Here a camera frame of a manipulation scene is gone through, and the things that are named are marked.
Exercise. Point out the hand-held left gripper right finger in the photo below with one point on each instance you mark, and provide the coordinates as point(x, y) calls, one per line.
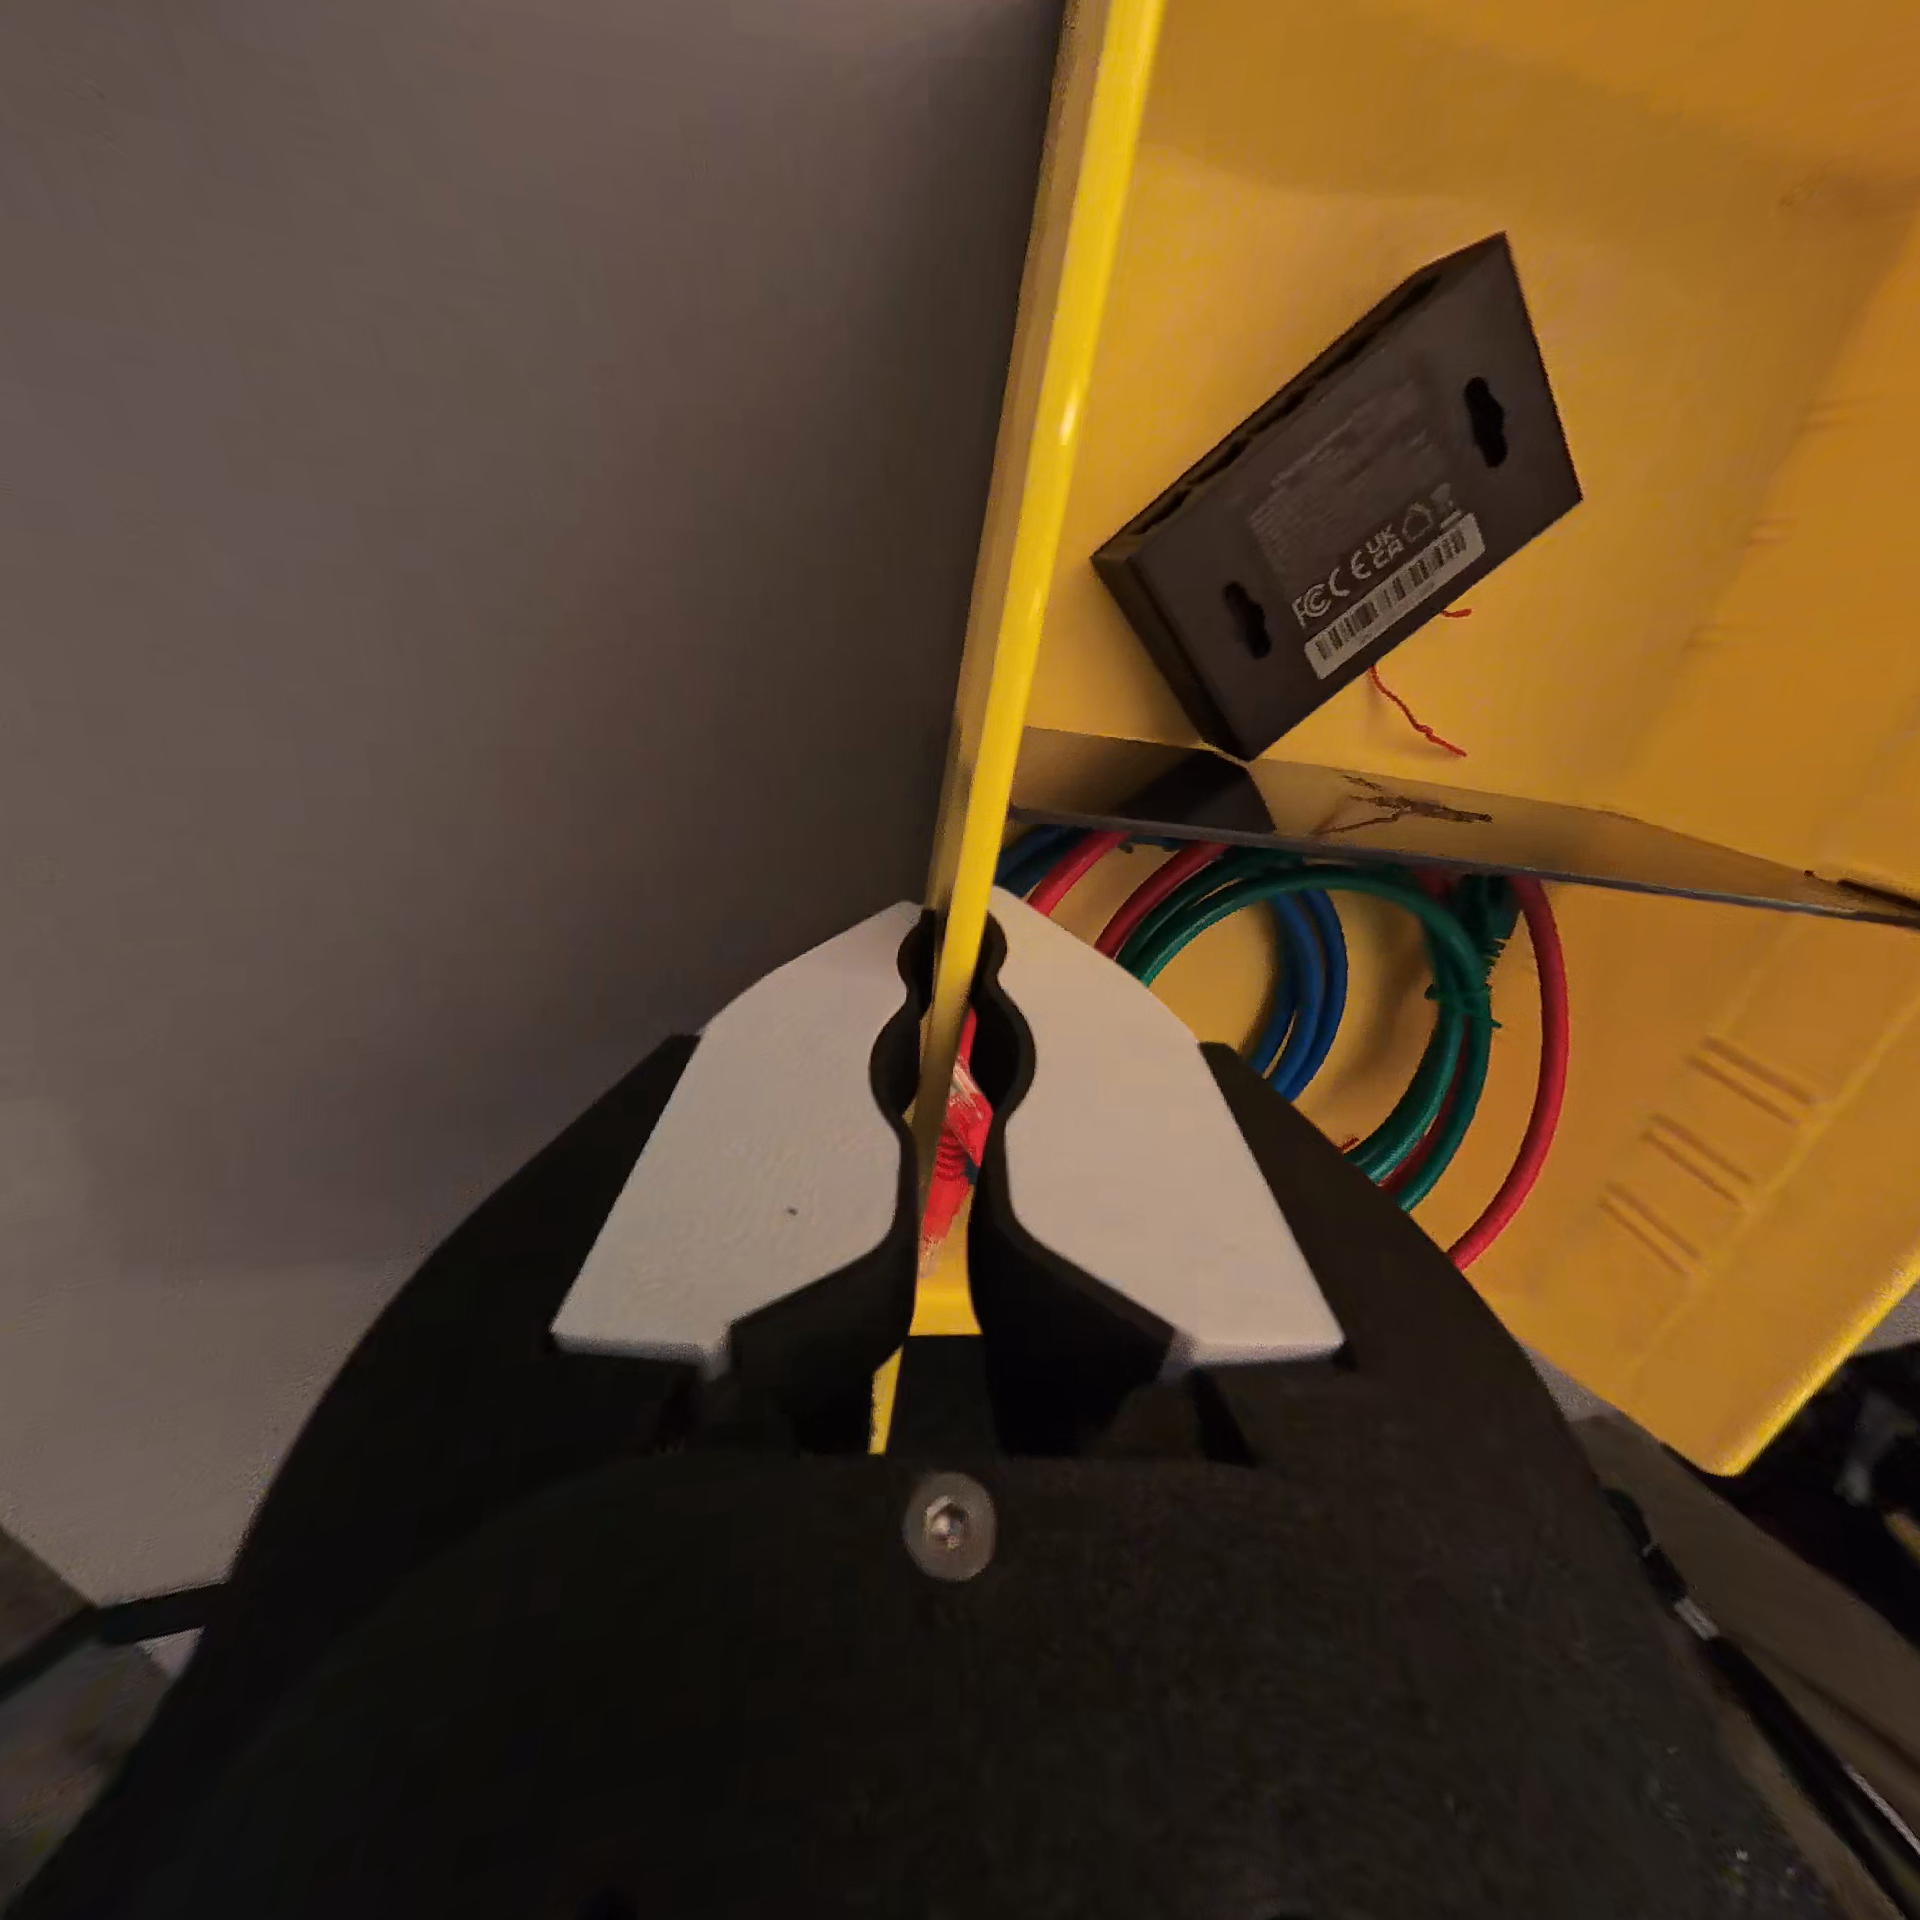
point(1155, 1187)

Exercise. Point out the yellow plastic bin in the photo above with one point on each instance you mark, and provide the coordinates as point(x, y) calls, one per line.
point(1498, 151)

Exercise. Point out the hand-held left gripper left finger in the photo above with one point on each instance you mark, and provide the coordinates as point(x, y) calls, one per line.
point(751, 1168)

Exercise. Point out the black bin divider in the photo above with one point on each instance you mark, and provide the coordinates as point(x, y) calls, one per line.
point(1498, 840)

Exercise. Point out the thin red twist tie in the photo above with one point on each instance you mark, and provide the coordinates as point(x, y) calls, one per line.
point(1413, 729)

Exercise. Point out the black ethernet switch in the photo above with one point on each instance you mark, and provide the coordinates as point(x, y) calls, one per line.
point(1352, 496)

